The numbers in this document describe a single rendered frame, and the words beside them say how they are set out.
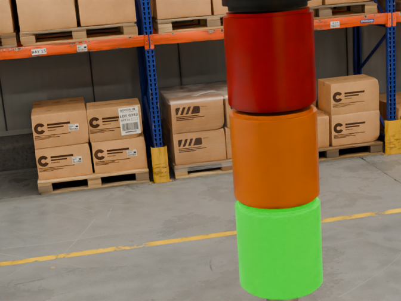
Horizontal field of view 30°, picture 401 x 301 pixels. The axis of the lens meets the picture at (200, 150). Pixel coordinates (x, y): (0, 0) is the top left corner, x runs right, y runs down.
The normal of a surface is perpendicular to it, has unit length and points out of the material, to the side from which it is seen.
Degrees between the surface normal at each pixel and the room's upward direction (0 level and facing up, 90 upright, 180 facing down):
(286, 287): 90
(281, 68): 90
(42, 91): 90
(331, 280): 0
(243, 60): 90
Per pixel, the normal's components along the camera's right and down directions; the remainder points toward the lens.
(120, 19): 0.19, 0.18
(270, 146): -0.19, 0.26
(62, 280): -0.07, -0.97
